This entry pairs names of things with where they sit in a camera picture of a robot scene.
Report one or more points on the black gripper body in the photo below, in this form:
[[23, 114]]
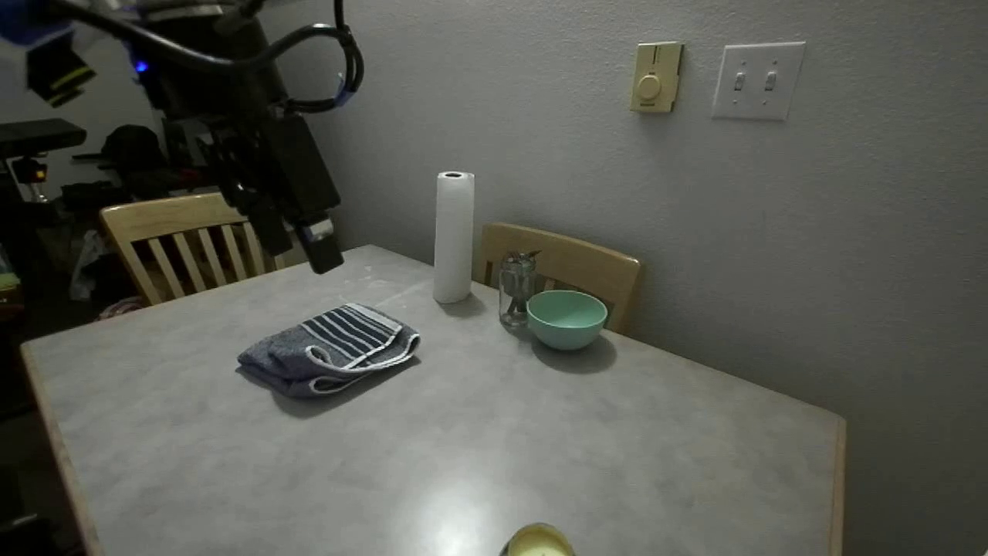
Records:
[[252, 190]]

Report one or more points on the blue striped cloth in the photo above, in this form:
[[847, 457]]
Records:
[[326, 351]]

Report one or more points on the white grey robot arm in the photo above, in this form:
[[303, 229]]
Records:
[[205, 64]]

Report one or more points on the wooden chair with slats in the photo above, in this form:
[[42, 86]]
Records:
[[173, 218]]

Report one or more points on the white paper towel roll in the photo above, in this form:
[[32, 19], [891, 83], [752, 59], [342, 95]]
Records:
[[454, 237]]

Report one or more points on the black box with yellow label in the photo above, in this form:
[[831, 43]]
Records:
[[60, 68]]

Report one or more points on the clear glass jar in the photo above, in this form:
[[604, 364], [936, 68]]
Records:
[[517, 288]]

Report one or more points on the green bowl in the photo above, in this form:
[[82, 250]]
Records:
[[565, 322]]

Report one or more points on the yellow wall dial switch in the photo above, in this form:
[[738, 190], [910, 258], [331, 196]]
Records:
[[656, 79]]

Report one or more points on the white double light switch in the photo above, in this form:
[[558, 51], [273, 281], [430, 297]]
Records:
[[759, 82]]

